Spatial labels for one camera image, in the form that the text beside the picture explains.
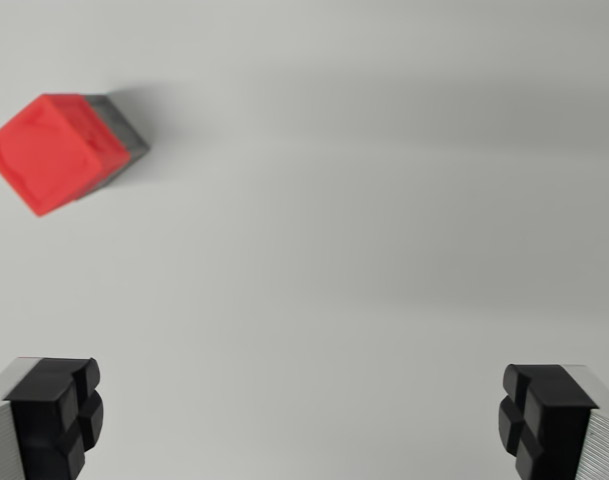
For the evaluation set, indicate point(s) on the black-padded silver gripper left finger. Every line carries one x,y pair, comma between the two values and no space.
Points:
39,415

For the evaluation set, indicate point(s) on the black-padded silver gripper right finger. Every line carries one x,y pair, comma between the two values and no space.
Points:
554,415

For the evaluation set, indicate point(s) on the red plastic cube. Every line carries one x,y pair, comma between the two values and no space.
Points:
44,155

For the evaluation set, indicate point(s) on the grey plastic cube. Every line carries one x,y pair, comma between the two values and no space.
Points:
121,132

